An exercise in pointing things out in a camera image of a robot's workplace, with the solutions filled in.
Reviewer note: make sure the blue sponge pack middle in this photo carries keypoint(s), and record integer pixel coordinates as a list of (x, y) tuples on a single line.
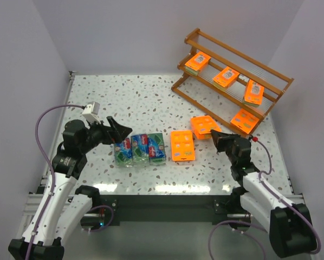
[(140, 153)]

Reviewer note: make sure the green sponge pack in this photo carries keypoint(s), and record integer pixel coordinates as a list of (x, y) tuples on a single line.
[(156, 149)]

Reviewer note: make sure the orange sponge box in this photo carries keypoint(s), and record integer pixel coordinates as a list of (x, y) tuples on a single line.
[(197, 63), (225, 79), (244, 121), (253, 94)]

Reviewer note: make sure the wooden shelf rack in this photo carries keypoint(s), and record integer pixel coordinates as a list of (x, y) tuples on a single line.
[(235, 89)]

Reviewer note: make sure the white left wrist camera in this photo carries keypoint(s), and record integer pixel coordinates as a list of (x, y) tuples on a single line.
[(90, 112)]

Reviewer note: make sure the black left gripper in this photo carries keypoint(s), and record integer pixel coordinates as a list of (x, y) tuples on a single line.
[(108, 131)]

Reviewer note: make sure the black table base frame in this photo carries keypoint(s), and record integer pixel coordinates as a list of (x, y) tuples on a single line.
[(172, 208)]

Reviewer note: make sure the blue sponge pack left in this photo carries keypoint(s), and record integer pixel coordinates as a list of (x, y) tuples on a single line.
[(123, 153)]

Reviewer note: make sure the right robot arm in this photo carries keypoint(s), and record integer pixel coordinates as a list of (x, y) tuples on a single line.
[(287, 223)]

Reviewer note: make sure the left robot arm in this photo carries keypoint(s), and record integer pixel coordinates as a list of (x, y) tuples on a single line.
[(53, 222)]

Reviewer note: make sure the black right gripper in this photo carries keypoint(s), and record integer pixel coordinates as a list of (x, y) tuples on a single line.
[(226, 143)]

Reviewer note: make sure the blue sponge pack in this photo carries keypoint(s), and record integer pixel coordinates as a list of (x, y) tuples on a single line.
[(140, 153), (123, 153)]

